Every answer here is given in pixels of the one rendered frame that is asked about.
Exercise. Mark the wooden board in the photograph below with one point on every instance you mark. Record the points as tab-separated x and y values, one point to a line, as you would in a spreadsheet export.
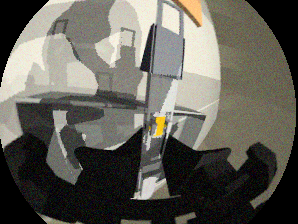
192	8

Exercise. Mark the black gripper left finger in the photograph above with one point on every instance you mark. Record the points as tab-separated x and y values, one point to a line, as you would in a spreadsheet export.
125	160

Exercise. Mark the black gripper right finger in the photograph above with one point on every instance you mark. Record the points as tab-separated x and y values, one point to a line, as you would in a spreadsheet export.
180	162

